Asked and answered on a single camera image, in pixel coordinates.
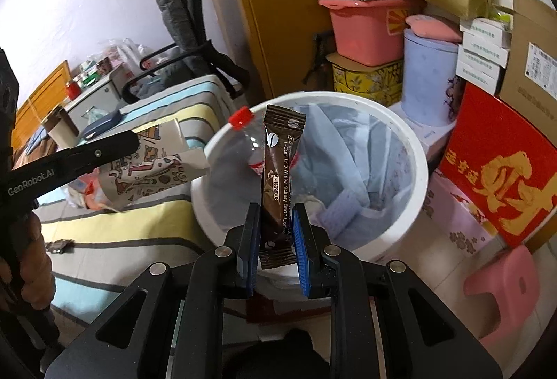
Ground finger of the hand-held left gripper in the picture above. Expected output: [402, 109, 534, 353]
[61, 130, 141, 177]

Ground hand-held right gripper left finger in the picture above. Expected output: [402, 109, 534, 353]
[44, 201, 262, 379]

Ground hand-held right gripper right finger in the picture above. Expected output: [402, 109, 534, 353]
[291, 202, 503, 379]

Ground red white crushed carton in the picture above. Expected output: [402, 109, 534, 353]
[65, 179, 114, 210]

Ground beige paper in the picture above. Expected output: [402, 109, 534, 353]
[302, 194, 325, 216]

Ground patterned paper cup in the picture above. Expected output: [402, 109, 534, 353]
[98, 118, 210, 212]

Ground brown coffee sachet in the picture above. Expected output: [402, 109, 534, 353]
[260, 105, 306, 271]

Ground white plastic bin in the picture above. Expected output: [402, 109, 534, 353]
[190, 91, 429, 279]

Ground clear plastic bottle red label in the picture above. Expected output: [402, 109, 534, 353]
[229, 108, 301, 177]

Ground person's left hand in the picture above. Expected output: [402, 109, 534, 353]
[21, 214, 53, 314]

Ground dark blue case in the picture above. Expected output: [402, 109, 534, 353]
[80, 109, 123, 140]

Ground beige jug brown lid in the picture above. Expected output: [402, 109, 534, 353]
[41, 105, 81, 147]

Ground grey nightstand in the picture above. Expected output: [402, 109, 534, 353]
[65, 76, 127, 127]

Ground striped tablecloth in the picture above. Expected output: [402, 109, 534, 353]
[26, 74, 244, 319]

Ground wooden headboard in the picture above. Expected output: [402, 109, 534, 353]
[11, 60, 72, 149]

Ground white plastic bag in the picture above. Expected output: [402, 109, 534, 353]
[107, 37, 153, 70]

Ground pale blue bin liner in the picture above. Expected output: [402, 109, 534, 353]
[218, 100, 414, 249]

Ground black office chair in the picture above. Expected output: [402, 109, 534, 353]
[122, 0, 251, 103]

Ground pale floral box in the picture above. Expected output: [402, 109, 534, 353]
[422, 170, 499, 258]

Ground yellow floral box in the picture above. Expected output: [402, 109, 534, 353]
[325, 52, 405, 105]

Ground pink stool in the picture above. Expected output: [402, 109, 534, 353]
[463, 245, 544, 338]

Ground lavender cylindrical container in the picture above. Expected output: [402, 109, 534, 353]
[400, 28, 462, 128]

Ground red gift box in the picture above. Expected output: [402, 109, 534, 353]
[439, 82, 557, 249]

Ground pink plastic tub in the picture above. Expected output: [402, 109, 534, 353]
[319, 0, 425, 67]

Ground wooden wardrobe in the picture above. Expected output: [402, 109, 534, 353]
[222, 0, 384, 105]

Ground small white box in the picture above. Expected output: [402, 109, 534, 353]
[462, 31, 513, 49]
[461, 46, 510, 68]
[456, 62, 501, 96]
[460, 17, 514, 36]

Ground pink lid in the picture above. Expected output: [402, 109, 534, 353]
[405, 14, 463, 44]

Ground cardboard box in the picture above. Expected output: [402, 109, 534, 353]
[498, 0, 557, 123]

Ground black hanging strap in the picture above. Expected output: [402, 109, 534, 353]
[302, 33, 336, 86]

